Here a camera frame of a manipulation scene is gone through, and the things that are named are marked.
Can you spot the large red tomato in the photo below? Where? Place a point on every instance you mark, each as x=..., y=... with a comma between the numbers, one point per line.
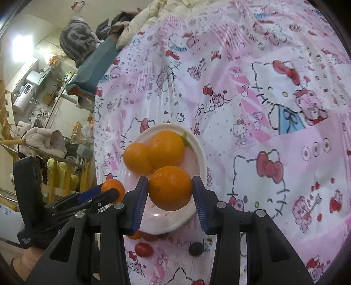
x=148, y=237

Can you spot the person's left hand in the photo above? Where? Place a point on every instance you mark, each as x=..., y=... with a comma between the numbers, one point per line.
x=24, y=265

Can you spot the grey striped cat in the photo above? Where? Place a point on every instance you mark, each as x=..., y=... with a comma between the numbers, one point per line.
x=78, y=41

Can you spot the dark purple grape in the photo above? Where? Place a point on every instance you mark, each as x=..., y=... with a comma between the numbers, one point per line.
x=196, y=249

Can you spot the cream duvet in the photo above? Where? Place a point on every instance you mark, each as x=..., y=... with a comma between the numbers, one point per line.
x=154, y=11

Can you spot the medium orange mandarin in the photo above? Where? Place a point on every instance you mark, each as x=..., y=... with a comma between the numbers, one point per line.
x=170, y=188

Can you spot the large orange with leaf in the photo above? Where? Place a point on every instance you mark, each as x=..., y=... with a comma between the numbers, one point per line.
x=167, y=148

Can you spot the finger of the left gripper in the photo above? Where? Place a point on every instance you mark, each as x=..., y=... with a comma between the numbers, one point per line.
x=70, y=201
x=99, y=200

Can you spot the yellow wooden chair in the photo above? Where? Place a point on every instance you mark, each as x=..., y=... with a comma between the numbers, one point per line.
x=62, y=177

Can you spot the grey beige towel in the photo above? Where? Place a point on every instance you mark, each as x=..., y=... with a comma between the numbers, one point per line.
x=49, y=141

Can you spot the small orange mandarin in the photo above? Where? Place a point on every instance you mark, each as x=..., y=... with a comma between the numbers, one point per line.
x=135, y=236

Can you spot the teal blanket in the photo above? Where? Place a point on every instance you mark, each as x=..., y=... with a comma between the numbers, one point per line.
x=93, y=69

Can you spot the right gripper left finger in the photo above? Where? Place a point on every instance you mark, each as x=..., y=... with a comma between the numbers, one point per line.
x=119, y=220

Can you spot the Hello Kitty pink tablecloth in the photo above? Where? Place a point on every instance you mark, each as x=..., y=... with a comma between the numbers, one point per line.
x=265, y=88

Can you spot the white pink plate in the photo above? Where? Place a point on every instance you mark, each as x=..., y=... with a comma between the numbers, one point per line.
x=156, y=221

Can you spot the white rice cooker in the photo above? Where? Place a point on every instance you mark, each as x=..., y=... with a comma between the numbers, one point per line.
x=23, y=98

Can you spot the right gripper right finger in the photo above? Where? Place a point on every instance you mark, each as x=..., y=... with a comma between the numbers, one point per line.
x=218, y=218

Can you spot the red cherry tomato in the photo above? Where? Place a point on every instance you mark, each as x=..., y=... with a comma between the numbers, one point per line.
x=143, y=250

